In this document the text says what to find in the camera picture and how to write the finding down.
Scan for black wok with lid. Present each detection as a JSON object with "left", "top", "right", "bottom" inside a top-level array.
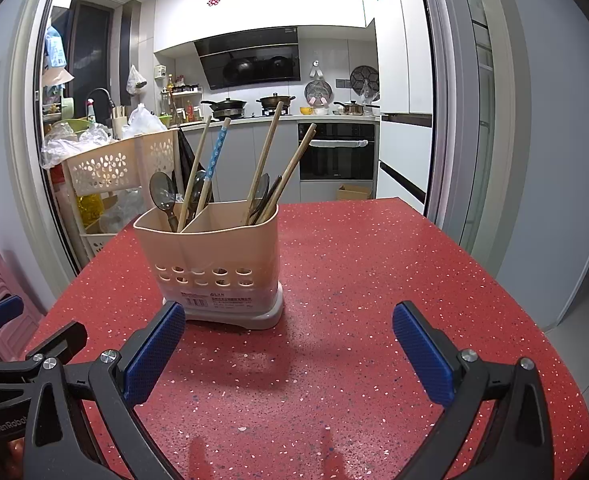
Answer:
[{"left": 200, "top": 98, "right": 249, "bottom": 117}]

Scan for dark cooking pot with lid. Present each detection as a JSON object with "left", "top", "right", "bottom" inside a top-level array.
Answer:
[{"left": 256, "top": 92, "right": 296, "bottom": 111}]

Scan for black kitchen faucet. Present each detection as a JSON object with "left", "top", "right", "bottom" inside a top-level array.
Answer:
[{"left": 87, "top": 88, "right": 115, "bottom": 126}]

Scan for plain wooden chopstick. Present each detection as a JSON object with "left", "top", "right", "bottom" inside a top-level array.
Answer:
[
  {"left": 259, "top": 122, "right": 318, "bottom": 225},
  {"left": 177, "top": 115, "right": 214, "bottom": 233},
  {"left": 244, "top": 101, "right": 284, "bottom": 225}
]

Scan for black built-in oven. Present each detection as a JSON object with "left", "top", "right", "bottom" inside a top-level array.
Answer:
[{"left": 297, "top": 122, "right": 376, "bottom": 182}]

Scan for hanging steel steamer plate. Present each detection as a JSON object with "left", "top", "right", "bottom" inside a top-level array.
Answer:
[{"left": 304, "top": 60, "right": 332, "bottom": 107}]

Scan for hanging white plastic bag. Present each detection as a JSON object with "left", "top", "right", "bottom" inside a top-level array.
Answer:
[{"left": 126, "top": 65, "right": 148, "bottom": 95}]

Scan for cardboard box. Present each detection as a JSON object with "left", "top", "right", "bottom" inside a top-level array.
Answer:
[{"left": 337, "top": 185, "right": 373, "bottom": 202}]

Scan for beige flower-cut basket trolley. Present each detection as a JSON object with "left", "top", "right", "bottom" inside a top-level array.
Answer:
[{"left": 63, "top": 130, "right": 180, "bottom": 256}]

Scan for green plastic basin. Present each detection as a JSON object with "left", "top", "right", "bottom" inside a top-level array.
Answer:
[{"left": 49, "top": 117, "right": 95, "bottom": 136}]

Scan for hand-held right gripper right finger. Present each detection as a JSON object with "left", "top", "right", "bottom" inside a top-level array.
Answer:
[{"left": 392, "top": 301, "right": 557, "bottom": 480}]

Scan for yellow cooking oil bottle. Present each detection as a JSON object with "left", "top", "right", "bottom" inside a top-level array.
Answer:
[{"left": 77, "top": 192, "right": 102, "bottom": 231}]

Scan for crumpled clear plastic bags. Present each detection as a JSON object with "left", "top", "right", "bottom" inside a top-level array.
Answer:
[{"left": 42, "top": 120, "right": 112, "bottom": 168}]

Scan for blue patterned chopstick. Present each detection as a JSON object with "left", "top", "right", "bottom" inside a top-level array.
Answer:
[{"left": 194, "top": 117, "right": 232, "bottom": 217}]

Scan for black-handled metal spoon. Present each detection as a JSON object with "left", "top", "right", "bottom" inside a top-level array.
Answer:
[
  {"left": 257, "top": 175, "right": 283, "bottom": 224},
  {"left": 149, "top": 171, "right": 178, "bottom": 232},
  {"left": 189, "top": 170, "right": 212, "bottom": 211},
  {"left": 252, "top": 174, "right": 271, "bottom": 222}
]

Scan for beige plastic utensil holder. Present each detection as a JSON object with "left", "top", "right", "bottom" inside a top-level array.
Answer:
[{"left": 133, "top": 200, "right": 285, "bottom": 331}]

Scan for hanging round dark tray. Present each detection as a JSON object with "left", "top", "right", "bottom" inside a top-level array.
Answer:
[{"left": 350, "top": 65, "right": 380, "bottom": 96}]

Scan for grey door frame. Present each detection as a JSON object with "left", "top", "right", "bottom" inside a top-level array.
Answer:
[{"left": 22, "top": 0, "right": 517, "bottom": 281}]

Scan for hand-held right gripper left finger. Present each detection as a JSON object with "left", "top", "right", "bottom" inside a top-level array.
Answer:
[{"left": 24, "top": 301, "right": 186, "bottom": 480}]

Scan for steel saucepan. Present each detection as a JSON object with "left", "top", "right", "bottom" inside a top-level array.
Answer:
[{"left": 334, "top": 100, "right": 370, "bottom": 116}]

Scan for white refrigerator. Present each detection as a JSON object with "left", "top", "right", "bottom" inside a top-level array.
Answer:
[{"left": 364, "top": 0, "right": 440, "bottom": 211}]

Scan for black range hood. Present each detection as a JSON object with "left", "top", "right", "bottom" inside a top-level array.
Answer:
[{"left": 194, "top": 27, "right": 301, "bottom": 92}]

